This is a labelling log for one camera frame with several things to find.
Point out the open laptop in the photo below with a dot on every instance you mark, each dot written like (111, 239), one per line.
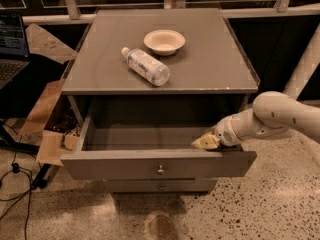
(14, 50)

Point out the white paper bowl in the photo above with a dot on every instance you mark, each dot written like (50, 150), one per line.
(164, 42)

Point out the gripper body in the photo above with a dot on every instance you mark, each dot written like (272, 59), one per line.
(223, 133)

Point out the grey drawer cabinet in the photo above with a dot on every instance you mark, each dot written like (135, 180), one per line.
(209, 64)

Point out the grey drawer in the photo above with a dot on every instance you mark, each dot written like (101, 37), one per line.
(149, 137)
(162, 186)

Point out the open cardboard box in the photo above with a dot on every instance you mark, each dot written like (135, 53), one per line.
(49, 109)

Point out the grey bottom drawer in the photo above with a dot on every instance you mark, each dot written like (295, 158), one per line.
(162, 186)

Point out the clear plastic water bottle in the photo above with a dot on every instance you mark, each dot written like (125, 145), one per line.
(146, 66)

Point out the white metal railing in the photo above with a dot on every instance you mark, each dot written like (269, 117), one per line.
(277, 36)

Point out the black laptop stand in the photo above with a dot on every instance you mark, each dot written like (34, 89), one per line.
(8, 143)

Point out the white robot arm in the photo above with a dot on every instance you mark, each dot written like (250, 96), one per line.
(271, 116)

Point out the grey top drawer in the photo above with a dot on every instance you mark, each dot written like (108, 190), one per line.
(149, 137)

